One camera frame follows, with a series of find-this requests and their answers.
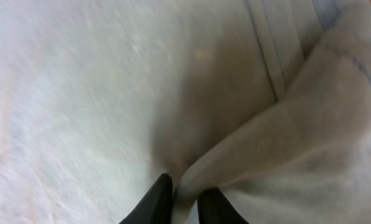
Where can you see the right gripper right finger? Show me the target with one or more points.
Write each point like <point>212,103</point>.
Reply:
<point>214,208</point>

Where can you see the light blue printed t-shirt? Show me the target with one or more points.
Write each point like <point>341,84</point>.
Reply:
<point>268,100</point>

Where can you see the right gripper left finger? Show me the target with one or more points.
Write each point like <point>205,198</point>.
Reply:
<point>156,205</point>

